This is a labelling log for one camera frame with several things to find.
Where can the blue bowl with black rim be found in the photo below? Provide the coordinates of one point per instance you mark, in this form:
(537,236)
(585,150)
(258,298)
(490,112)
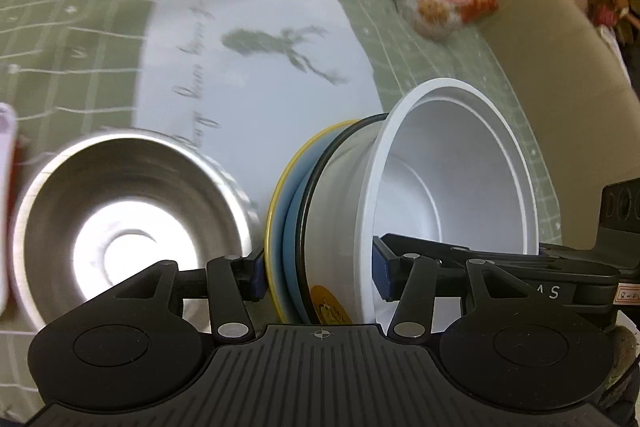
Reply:
(292,247)

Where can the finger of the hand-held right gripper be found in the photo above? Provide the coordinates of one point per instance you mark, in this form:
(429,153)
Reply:
(540,259)

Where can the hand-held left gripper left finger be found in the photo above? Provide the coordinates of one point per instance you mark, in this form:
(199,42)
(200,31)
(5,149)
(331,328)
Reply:
(258,279)

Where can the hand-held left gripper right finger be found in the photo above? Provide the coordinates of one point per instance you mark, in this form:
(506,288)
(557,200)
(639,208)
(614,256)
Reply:
(383,274)

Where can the white red-trimmed container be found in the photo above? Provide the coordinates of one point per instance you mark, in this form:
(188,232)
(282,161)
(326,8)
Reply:
(6,207)

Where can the green checked tablecloth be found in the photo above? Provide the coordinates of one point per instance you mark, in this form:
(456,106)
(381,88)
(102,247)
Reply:
(250,7)

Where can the white plastic bowl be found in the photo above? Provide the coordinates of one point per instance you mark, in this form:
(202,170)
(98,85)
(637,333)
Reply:
(450,167)

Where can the yellow and blue plate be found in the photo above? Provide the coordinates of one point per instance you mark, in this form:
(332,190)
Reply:
(270,237)

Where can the stainless steel bowl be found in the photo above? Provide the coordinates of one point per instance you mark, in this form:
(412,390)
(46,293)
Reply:
(150,187)

